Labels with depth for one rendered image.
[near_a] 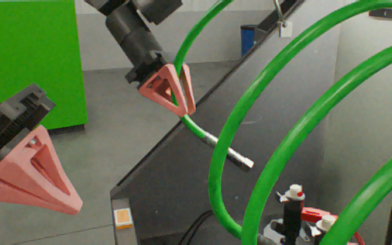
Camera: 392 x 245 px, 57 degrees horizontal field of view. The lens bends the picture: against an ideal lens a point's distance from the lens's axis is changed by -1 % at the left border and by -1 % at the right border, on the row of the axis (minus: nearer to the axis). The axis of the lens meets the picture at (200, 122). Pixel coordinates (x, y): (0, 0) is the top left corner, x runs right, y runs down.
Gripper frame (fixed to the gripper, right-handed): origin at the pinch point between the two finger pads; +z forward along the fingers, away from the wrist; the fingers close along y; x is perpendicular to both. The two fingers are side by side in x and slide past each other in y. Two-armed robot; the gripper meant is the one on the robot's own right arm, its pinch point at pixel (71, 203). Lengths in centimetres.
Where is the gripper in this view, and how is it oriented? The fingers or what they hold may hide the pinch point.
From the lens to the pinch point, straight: 33.9
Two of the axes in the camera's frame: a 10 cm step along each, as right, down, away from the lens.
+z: 6.9, 6.6, 2.8
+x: -0.5, -3.4, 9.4
